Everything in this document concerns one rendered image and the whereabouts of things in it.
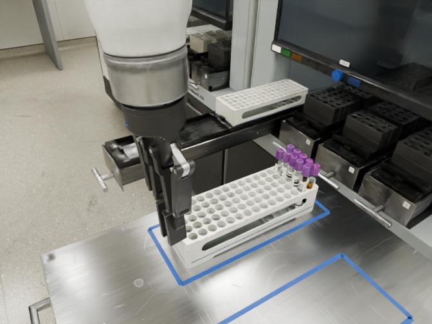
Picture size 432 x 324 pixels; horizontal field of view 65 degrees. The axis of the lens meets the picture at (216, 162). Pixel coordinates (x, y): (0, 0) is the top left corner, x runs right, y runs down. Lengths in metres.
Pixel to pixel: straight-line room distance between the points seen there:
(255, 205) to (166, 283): 0.21
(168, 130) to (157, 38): 0.11
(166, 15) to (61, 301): 0.46
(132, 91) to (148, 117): 0.04
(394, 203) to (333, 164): 0.18
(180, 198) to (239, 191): 0.25
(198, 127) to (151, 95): 0.65
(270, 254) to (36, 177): 1.87
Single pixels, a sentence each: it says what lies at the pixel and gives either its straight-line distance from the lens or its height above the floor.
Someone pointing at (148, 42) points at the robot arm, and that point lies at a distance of 0.35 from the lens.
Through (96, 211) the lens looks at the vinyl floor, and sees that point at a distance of 1.96.
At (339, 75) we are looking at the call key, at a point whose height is 0.98.
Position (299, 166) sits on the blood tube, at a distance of 0.67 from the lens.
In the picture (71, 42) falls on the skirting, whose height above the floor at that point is 0.07.
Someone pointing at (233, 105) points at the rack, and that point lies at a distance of 1.01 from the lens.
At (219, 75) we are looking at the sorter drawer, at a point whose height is 0.79.
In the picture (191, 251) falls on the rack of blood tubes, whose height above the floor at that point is 0.86.
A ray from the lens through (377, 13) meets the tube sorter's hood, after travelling 0.91.
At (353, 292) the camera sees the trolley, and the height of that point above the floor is 0.82.
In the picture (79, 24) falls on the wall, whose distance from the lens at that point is 4.47.
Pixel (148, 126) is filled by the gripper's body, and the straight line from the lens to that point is 0.39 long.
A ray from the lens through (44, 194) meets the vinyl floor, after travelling 2.17.
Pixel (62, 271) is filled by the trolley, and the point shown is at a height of 0.82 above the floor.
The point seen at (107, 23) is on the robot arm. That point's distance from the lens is 0.35.
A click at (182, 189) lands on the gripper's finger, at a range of 0.43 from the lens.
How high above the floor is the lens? 1.32
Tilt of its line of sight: 36 degrees down
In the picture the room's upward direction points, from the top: 2 degrees clockwise
